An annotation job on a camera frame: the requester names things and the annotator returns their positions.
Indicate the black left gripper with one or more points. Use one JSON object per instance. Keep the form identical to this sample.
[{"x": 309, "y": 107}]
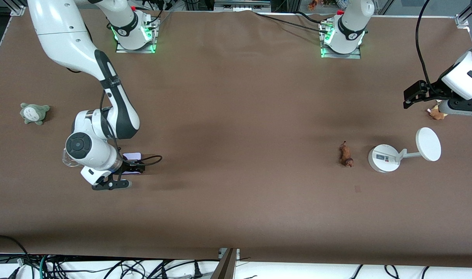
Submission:
[{"x": 432, "y": 90}]

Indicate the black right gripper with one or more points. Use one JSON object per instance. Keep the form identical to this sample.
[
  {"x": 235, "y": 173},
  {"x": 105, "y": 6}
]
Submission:
[{"x": 129, "y": 167}]

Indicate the small lavender card box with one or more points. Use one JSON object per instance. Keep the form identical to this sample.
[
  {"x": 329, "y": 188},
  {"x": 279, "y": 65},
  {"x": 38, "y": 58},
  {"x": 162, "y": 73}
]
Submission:
[{"x": 132, "y": 156}]

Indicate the brown lion statue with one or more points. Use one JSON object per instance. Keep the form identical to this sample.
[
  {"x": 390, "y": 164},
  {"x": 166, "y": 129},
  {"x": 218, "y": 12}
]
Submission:
[{"x": 345, "y": 153}]

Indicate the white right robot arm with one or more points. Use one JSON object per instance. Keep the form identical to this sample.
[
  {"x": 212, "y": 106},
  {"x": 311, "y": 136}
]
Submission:
[{"x": 65, "y": 38}]

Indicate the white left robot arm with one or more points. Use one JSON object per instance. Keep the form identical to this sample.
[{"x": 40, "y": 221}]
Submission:
[{"x": 352, "y": 23}]

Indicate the small orange toy figure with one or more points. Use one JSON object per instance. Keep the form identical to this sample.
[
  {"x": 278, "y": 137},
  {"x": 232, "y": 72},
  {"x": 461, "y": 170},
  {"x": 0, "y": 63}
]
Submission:
[{"x": 436, "y": 113}]

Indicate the clear plastic cup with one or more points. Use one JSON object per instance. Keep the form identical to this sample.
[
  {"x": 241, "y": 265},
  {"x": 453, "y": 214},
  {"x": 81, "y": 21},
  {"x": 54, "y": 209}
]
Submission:
[{"x": 66, "y": 162}]

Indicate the white round desk lamp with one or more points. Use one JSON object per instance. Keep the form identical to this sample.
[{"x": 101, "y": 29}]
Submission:
[{"x": 385, "y": 158}]

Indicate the grey totoro plush toy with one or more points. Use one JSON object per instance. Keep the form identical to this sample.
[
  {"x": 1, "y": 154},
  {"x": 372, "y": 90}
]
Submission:
[{"x": 34, "y": 113}]

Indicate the brown table cover sheet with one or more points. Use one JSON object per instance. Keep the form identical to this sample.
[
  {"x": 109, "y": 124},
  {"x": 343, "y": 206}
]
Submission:
[{"x": 236, "y": 209}]

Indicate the black power plug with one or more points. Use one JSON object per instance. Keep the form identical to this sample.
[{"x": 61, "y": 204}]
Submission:
[{"x": 197, "y": 270}]

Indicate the orange background figurine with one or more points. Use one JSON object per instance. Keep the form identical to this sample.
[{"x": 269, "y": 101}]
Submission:
[{"x": 312, "y": 4}]

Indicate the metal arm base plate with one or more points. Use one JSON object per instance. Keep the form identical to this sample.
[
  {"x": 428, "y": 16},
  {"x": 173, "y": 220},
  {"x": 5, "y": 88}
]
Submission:
[
  {"x": 121, "y": 47},
  {"x": 336, "y": 55}
]

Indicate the aluminium corner bracket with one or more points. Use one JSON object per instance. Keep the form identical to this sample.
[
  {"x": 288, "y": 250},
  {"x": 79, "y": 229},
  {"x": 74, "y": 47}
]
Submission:
[
  {"x": 464, "y": 20},
  {"x": 18, "y": 11}
]

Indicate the brown frame post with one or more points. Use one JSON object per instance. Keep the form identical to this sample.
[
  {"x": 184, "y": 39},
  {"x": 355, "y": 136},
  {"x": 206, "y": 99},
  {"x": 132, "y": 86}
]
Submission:
[{"x": 224, "y": 267}]

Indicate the aluminium frame rail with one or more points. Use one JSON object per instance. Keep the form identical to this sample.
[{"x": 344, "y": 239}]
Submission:
[{"x": 241, "y": 4}]

